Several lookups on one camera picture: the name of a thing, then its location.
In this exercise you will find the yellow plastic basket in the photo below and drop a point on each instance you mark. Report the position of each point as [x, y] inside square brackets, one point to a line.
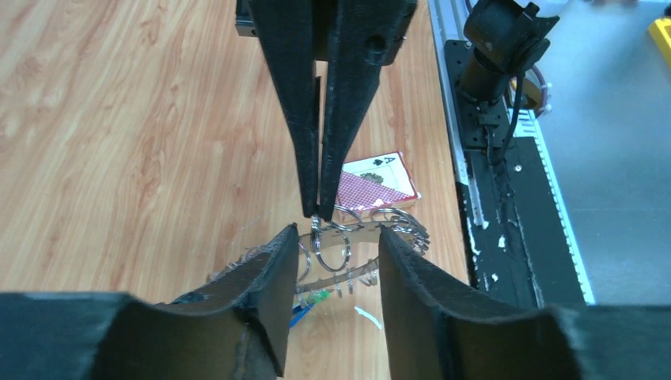
[659, 31]

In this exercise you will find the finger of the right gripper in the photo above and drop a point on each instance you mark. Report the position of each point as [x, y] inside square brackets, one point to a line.
[363, 37]
[285, 33]

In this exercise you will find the playing card box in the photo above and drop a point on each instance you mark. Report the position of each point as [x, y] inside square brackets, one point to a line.
[376, 182]

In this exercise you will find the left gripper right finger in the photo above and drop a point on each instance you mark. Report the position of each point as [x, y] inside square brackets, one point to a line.
[437, 327]

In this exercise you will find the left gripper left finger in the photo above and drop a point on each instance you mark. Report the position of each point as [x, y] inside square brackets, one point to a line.
[235, 327]

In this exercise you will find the metal disc with keyrings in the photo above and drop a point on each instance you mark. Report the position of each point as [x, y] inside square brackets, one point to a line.
[344, 256]

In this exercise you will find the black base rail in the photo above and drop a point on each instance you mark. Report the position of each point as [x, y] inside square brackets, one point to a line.
[521, 248]

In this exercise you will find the green tag key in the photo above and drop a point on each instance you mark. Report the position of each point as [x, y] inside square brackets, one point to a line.
[313, 298]

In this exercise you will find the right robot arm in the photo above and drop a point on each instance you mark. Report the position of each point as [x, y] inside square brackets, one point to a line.
[325, 60]

